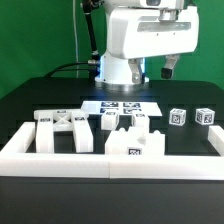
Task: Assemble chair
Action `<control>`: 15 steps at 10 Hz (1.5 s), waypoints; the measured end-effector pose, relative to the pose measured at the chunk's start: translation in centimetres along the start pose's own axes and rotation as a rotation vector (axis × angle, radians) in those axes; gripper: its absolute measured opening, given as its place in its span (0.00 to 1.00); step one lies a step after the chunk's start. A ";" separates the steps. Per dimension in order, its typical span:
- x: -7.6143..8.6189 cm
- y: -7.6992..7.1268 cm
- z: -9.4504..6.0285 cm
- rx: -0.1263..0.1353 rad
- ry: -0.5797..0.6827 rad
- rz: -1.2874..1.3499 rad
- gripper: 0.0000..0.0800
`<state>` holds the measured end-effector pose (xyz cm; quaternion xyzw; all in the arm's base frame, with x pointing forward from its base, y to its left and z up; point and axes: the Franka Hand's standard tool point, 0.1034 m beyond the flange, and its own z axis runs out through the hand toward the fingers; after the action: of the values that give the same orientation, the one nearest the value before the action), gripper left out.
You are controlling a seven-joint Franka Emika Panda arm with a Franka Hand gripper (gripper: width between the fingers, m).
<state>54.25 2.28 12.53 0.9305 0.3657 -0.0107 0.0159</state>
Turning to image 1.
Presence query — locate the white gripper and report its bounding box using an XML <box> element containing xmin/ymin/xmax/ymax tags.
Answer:
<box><xmin>107</xmin><ymin>7</ymin><xmax>199</xmax><ymax>84</ymax></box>

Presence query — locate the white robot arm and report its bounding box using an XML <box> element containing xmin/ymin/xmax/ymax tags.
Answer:
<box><xmin>95</xmin><ymin>0</ymin><xmax>199</xmax><ymax>91</ymax></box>

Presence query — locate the white marker sheet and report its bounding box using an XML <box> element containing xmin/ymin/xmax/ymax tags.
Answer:
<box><xmin>81</xmin><ymin>101</ymin><xmax>162</xmax><ymax>117</ymax></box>

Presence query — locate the white tagged cube left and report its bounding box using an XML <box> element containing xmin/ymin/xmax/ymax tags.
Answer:
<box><xmin>169</xmin><ymin>108</ymin><xmax>186</xmax><ymax>126</ymax></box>

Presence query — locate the white tagged cube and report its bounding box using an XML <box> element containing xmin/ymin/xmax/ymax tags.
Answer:
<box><xmin>195</xmin><ymin>108</ymin><xmax>215</xmax><ymax>125</ymax></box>
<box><xmin>169</xmin><ymin>108</ymin><xmax>186</xmax><ymax>126</ymax></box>

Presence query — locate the white tagged cube right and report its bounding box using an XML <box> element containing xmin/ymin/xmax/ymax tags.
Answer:
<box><xmin>195</xmin><ymin>108</ymin><xmax>215</xmax><ymax>125</ymax></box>

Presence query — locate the black cable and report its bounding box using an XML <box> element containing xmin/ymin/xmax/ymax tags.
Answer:
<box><xmin>44</xmin><ymin>61</ymin><xmax>101</xmax><ymax>79</ymax></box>

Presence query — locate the white cable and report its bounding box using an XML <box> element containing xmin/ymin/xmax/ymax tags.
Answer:
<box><xmin>72</xmin><ymin>0</ymin><xmax>80</xmax><ymax>79</ymax></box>

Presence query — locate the white U-shaped fence frame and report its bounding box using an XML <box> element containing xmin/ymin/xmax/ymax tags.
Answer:
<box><xmin>0</xmin><ymin>122</ymin><xmax>224</xmax><ymax>180</ymax></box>

